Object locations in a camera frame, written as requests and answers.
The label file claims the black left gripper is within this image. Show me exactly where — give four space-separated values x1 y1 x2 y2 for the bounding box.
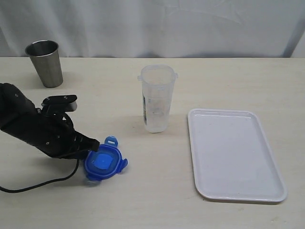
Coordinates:
0 104 100 159

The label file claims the blue container lid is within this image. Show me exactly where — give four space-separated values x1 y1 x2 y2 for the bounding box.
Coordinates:
83 135 128 186

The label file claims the stainless steel cup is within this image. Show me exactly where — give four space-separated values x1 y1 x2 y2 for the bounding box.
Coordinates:
25 40 63 88

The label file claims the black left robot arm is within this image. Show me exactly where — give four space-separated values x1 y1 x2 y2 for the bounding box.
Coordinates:
0 83 100 159

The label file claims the clear plastic tall container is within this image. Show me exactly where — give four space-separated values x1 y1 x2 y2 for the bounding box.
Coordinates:
138 64 178 133

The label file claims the white rectangular tray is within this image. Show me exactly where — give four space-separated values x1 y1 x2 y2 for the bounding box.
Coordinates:
187 108 287 203

